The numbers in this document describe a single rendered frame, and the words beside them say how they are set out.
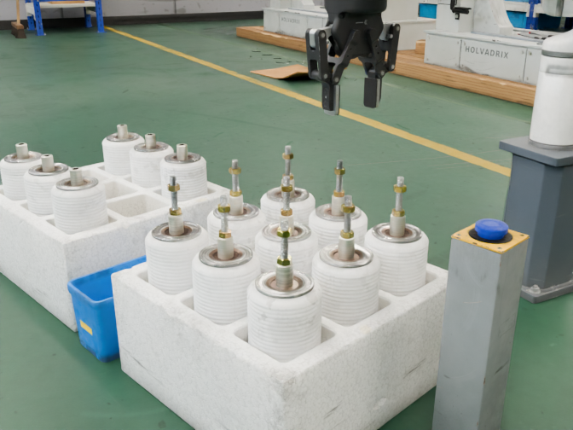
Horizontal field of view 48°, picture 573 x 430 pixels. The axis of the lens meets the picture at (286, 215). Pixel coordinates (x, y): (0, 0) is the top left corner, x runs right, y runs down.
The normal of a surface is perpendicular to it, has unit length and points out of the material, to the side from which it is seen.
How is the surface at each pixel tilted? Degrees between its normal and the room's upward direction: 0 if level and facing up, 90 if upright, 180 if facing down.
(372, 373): 90
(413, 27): 90
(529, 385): 0
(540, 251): 90
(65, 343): 0
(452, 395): 90
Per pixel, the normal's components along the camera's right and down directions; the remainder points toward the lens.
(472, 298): -0.72, 0.26
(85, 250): 0.69, 0.26
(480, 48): -0.88, 0.17
